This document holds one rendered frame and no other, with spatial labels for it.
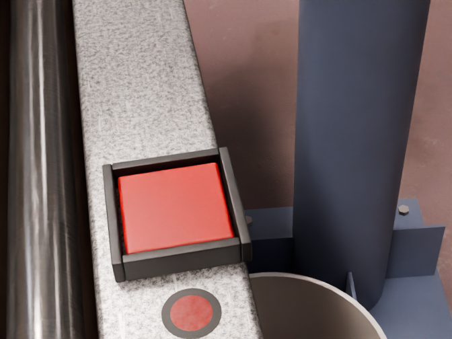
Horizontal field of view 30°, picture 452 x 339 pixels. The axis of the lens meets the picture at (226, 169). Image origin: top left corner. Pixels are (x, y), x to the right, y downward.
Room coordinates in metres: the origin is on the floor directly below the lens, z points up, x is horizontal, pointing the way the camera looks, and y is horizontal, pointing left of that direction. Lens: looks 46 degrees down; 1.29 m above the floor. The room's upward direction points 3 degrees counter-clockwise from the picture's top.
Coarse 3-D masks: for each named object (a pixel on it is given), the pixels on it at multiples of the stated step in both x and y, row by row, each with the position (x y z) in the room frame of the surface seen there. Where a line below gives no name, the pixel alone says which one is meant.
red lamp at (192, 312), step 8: (192, 296) 0.26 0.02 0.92; (176, 304) 0.26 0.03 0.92; (184, 304) 0.26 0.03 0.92; (192, 304) 0.26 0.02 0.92; (200, 304) 0.26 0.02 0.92; (208, 304) 0.26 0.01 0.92; (176, 312) 0.25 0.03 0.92; (184, 312) 0.25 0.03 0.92; (192, 312) 0.25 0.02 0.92; (200, 312) 0.25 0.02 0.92; (208, 312) 0.25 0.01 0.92; (176, 320) 0.25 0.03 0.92; (184, 320) 0.25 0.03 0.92; (192, 320) 0.25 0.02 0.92; (200, 320) 0.25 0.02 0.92; (208, 320) 0.25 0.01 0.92; (184, 328) 0.24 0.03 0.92; (192, 328) 0.24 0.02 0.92; (200, 328) 0.24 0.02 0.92
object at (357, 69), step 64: (320, 0) 0.87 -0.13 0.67; (384, 0) 0.84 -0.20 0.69; (320, 64) 0.87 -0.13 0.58; (384, 64) 0.84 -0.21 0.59; (320, 128) 0.86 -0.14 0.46; (384, 128) 0.84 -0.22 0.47; (320, 192) 0.86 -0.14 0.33; (384, 192) 0.85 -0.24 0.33; (256, 256) 0.92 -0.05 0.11; (320, 256) 0.85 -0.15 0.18; (384, 256) 0.87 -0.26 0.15; (384, 320) 0.83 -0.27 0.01; (448, 320) 0.83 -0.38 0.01
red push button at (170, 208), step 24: (192, 168) 0.35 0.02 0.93; (216, 168) 0.35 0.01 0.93; (120, 192) 0.33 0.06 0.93; (144, 192) 0.33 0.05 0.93; (168, 192) 0.33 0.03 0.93; (192, 192) 0.33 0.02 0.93; (216, 192) 0.33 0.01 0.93; (144, 216) 0.31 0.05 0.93; (168, 216) 0.31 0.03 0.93; (192, 216) 0.31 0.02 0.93; (216, 216) 0.31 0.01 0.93; (144, 240) 0.29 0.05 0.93; (168, 240) 0.29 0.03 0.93; (192, 240) 0.29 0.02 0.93
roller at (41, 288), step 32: (32, 0) 0.54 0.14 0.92; (32, 32) 0.50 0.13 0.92; (64, 32) 0.52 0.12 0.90; (32, 64) 0.46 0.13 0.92; (64, 64) 0.48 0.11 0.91; (32, 96) 0.43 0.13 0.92; (64, 96) 0.44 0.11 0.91; (32, 128) 0.40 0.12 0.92; (64, 128) 0.41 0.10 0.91; (32, 160) 0.37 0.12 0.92; (64, 160) 0.38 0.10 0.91; (32, 192) 0.34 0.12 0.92; (64, 192) 0.35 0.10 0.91; (32, 224) 0.32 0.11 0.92; (64, 224) 0.32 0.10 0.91; (32, 256) 0.29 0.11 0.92; (64, 256) 0.30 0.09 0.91; (32, 288) 0.27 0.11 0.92; (64, 288) 0.27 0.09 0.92; (32, 320) 0.25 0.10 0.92; (64, 320) 0.25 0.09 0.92
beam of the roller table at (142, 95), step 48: (96, 0) 0.54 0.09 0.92; (144, 0) 0.54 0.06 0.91; (96, 48) 0.48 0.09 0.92; (144, 48) 0.48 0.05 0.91; (192, 48) 0.48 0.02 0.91; (96, 96) 0.43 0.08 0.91; (144, 96) 0.43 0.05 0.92; (192, 96) 0.43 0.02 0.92; (96, 144) 0.39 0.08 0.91; (144, 144) 0.38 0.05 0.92; (192, 144) 0.38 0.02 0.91; (96, 192) 0.34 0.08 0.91; (96, 240) 0.31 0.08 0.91; (96, 288) 0.27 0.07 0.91; (144, 288) 0.27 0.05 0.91; (240, 288) 0.27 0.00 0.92; (144, 336) 0.24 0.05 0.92; (240, 336) 0.24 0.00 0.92
